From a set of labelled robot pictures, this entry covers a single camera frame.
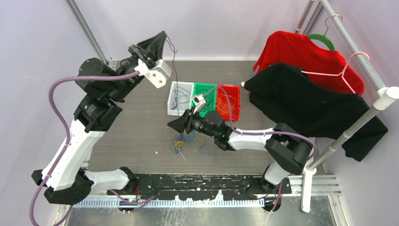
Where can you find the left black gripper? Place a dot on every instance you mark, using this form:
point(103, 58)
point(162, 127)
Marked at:
point(155, 44)

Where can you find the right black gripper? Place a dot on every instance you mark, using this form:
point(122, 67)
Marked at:
point(185, 122)

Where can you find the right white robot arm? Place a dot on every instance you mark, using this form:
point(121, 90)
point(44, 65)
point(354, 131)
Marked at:
point(290, 150)

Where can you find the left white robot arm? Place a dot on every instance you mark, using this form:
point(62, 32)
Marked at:
point(65, 179)

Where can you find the white plastic bin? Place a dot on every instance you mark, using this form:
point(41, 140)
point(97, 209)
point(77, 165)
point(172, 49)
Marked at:
point(180, 98)

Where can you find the green plastic bin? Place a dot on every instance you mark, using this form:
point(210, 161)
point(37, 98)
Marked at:
point(203, 88)

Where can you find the red plastic bin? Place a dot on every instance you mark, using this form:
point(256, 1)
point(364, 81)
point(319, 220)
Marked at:
point(229, 102)

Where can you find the black shirt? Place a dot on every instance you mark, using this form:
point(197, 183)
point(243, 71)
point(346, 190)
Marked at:
point(285, 95)

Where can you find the red shirt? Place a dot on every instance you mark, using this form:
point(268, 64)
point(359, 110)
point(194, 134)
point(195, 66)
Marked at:
point(299, 51)

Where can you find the green clothes hanger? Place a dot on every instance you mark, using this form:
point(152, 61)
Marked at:
point(322, 37)

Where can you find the pink clothes hanger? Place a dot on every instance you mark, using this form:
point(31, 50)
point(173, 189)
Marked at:
point(341, 74)

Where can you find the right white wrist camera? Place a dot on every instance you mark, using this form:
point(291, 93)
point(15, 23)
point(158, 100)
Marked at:
point(199, 102)

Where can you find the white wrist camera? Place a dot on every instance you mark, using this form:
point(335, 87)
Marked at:
point(158, 75)
point(199, 102)

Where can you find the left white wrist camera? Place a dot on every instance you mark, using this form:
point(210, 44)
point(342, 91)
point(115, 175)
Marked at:
point(158, 75)

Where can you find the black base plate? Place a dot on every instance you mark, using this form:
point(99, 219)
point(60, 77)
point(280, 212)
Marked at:
point(199, 187)

